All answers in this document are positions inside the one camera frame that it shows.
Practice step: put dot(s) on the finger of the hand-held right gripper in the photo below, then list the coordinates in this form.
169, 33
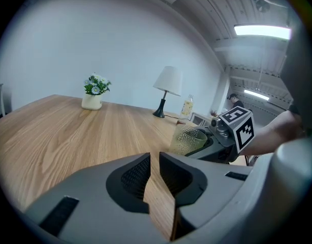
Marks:
209, 136
212, 152

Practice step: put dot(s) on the person's right forearm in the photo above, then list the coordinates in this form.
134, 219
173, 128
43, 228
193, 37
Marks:
273, 133

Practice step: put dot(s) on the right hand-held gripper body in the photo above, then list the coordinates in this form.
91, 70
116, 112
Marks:
232, 128

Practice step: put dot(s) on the long ceiling light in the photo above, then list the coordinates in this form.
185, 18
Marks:
262, 31
256, 94

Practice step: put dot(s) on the clear plastic bottle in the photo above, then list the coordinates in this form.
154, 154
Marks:
187, 108

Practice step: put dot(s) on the red flower plant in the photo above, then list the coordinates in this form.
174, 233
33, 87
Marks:
214, 113

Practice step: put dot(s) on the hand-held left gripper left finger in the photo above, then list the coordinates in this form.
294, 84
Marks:
95, 202

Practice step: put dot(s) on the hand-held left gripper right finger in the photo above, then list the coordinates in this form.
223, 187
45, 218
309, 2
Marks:
217, 187

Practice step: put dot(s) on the person's grey shirt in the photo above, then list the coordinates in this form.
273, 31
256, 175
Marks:
298, 85

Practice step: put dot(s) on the wooden table white legs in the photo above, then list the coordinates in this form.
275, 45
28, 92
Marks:
69, 136
199, 118

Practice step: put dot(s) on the white pot with flowers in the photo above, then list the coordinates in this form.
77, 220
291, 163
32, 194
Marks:
91, 103

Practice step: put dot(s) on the textured clear glass cup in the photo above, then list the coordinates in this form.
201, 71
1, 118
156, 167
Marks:
184, 141

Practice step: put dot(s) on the white shade table lamp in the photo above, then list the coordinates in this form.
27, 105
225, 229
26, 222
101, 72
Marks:
168, 81

